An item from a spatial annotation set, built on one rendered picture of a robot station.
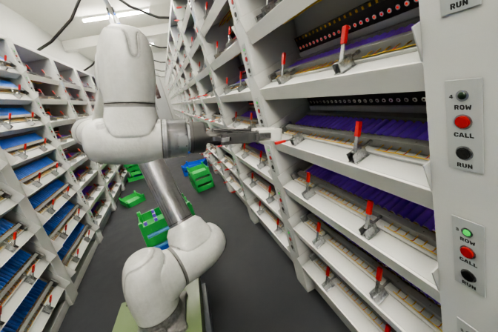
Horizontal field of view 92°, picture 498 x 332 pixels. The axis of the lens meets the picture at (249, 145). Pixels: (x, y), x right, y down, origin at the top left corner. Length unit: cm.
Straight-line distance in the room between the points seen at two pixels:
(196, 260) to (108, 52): 74
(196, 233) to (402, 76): 84
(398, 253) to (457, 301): 13
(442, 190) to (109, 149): 58
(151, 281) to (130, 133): 56
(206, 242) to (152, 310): 26
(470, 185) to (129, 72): 59
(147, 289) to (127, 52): 72
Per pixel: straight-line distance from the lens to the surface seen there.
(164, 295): 100
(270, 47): 96
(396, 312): 82
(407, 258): 65
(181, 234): 101
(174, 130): 55
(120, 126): 54
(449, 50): 41
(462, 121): 41
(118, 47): 56
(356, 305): 107
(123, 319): 126
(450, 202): 48
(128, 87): 54
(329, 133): 73
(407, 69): 44
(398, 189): 54
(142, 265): 95
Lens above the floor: 99
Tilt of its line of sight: 14 degrees down
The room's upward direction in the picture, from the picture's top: 15 degrees counter-clockwise
